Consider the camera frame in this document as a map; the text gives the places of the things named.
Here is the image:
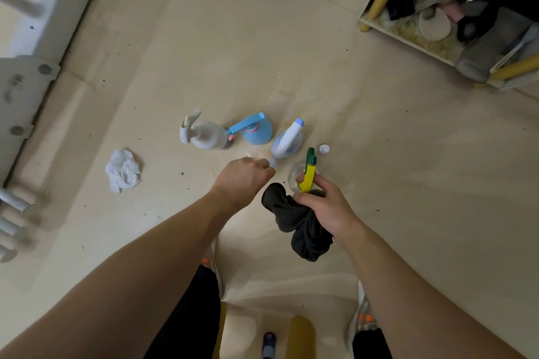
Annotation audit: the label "person's right grey shoe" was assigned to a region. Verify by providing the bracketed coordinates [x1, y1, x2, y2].
[346, 280, 376, 343]

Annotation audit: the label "white metal rack frame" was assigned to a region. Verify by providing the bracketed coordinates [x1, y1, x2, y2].
[0, 0, 112, 187]

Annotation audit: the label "person's left hand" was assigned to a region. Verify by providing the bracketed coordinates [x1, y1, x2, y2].
[210, 157, 277, 214]

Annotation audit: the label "person's right forearm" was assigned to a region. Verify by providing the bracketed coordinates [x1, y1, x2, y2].
[341, 224, 527, 359]

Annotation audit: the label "person's left grey shoe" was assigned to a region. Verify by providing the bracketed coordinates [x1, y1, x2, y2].
[201, 247, 224, 301]

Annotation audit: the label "yellow wooden pole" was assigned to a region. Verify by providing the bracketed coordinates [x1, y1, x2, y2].
[286, 315, 317, 359]
[212, 302, 228, 359]

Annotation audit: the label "black shorts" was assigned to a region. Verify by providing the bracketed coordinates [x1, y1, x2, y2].
[143, 265, 392, 359]

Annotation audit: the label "white spray bottle teal label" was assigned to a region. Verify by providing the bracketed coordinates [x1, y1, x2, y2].
[180, 109, 233, 151]

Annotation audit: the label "person's right hand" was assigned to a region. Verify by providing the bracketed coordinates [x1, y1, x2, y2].
[293, 172, 365, 250]

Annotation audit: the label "black ring grip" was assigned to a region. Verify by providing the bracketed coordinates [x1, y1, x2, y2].
[456, 9, 497, 44]

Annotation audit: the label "white round disc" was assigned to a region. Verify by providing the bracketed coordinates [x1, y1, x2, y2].
[418, 7, 452, 42]

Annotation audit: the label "pale blue bottle white sprayer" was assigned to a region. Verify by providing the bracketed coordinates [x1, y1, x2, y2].
[271, 118, 305, 159]

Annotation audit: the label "pink handle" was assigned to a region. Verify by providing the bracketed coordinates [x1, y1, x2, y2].
[442, 3, 466, 23]

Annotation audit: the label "person's left forearm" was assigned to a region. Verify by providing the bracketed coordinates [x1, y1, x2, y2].
[0, 194, 236, 359]

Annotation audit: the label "white metal peg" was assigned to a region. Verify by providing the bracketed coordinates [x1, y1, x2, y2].
[0, 215, 27, 240]
[0, 187, 38, 215]

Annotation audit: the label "blue spray bottle pink trigger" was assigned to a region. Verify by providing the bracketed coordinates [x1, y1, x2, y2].
[226, 112, 274, 146]

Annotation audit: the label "crumpled white tissue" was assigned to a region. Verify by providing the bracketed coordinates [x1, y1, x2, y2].
[104, 149, 143, 194]

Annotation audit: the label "clear bottle yellow green sprayer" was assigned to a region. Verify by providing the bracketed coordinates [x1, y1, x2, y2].
[287, 147, 321, 194]

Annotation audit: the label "person's grey shoe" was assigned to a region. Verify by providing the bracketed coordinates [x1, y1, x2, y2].
[346, 280, 376, 343]
[201, 247, 224, 301]

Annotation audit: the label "green microfibre cloth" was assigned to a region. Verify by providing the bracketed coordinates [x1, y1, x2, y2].
[261, 182, 334, 263]

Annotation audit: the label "white plastic strip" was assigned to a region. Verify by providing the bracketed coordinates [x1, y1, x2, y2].
[490, 34, 539, 73]

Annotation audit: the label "dark blue cylinder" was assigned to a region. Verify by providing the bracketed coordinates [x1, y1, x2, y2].
[262, 332, 277, 359]

